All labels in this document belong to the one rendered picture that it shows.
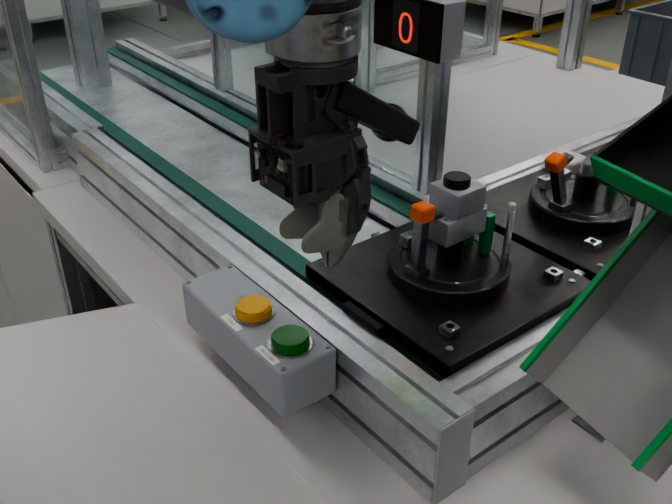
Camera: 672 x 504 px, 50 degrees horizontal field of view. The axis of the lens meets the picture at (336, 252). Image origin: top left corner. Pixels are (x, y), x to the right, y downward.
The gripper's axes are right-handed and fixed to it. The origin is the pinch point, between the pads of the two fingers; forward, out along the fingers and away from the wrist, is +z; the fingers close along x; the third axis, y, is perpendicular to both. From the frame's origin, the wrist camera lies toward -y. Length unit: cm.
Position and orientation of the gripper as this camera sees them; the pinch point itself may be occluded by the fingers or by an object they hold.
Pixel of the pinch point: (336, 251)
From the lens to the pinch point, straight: 72.8
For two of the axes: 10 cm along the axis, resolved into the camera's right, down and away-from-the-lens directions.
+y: -7.9, 3.2, -5.3
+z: 0.0, 8.6, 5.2
